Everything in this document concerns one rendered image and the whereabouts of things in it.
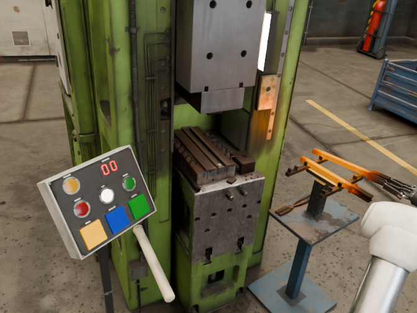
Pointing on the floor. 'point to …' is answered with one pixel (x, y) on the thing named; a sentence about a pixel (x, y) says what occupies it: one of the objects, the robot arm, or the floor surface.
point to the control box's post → (105, 278)
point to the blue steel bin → (397, 88)
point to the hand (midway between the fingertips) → (380, 178)
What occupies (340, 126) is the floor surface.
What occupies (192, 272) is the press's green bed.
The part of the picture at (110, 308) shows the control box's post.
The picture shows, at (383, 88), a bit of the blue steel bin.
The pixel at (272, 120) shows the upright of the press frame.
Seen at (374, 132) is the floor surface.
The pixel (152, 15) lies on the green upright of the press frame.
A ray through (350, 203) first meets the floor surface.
